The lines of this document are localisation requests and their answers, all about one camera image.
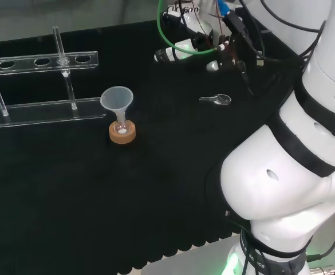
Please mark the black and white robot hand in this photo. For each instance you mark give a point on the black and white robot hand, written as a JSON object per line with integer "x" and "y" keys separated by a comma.
{"x": 197, "y": 25}

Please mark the translucent plastic funnel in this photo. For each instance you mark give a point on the translucent plastic funnel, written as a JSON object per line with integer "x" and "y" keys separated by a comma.
{"x": 116, "y": 98}

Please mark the clear glass weighing funnel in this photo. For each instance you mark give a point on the clear glass weighing funnel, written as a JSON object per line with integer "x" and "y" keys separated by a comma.
{"x": 223, "y": 98}

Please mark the small glass round-bottom flask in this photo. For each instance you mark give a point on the small glass round-bottom flask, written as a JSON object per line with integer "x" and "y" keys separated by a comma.
{"x": 122, "y": 130}

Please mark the clear acrylic funnel stand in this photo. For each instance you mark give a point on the clear acrylic funnel stand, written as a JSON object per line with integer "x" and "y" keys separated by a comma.
{"x": 41, "y": 113}

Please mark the black bench cloth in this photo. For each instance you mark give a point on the black bench cloth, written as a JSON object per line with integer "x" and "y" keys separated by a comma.
{"x": 70, "y": 186}

